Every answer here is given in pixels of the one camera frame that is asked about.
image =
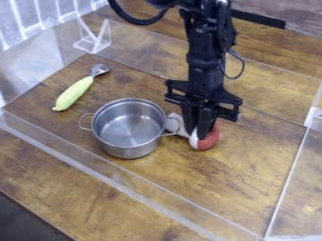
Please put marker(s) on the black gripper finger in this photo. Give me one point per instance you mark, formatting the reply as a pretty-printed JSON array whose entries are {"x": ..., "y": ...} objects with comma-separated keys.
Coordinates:
[
  {"x": 206, "y": 121},
  {"x": 190, "y": 111}
]

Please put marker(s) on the white red plush mushroom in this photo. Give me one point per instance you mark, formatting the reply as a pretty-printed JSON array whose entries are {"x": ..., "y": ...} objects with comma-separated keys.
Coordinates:
[{"x": 174, "y": 126}]

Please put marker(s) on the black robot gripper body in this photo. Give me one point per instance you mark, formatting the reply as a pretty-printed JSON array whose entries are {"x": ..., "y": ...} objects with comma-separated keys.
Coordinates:
[{"x": 204, "y": 89}]

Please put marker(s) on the black strip on wall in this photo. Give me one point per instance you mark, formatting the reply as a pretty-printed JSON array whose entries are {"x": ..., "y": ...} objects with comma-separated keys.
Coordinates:
[{"x": 259, "y": 19}]

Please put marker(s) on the yellow handled metal utensil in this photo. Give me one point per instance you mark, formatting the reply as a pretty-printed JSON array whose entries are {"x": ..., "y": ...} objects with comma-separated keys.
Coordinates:
[{"x": 78, "y": 88}]

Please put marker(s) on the clear acrylic triangle bracket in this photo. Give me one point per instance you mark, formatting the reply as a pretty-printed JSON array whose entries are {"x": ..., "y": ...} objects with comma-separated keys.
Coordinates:
[{"x": 93, "y": 43}]

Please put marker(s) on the clear acrylic enclosure wall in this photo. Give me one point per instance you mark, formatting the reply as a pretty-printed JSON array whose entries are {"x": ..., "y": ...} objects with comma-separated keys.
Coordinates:
[{"x": 255, "y": 188}]

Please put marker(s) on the silver metal pot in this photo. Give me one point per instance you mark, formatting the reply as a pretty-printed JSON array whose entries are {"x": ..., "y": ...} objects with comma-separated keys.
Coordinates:
[{"x": 129, "y": 126}]

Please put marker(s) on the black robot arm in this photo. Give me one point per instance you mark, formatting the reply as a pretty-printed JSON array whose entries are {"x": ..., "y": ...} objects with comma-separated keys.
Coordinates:
[{"x": 212, "y": 35}]

